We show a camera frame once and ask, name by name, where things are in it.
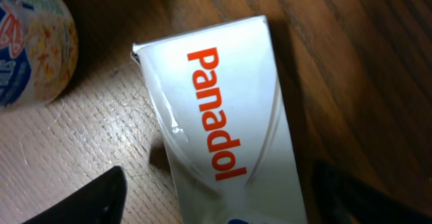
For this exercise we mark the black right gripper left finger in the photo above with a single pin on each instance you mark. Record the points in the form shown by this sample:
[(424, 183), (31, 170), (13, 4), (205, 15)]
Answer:
[(100, 201)]

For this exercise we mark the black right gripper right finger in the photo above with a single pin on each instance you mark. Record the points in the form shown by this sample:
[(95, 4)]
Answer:
[(341, 198)]

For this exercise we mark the white Panadol box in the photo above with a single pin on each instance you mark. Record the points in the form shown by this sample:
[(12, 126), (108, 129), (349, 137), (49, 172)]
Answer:
[(218, 101)]

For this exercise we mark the green lid jar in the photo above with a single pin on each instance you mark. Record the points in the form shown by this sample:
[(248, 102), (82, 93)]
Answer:
[(39, 51)]

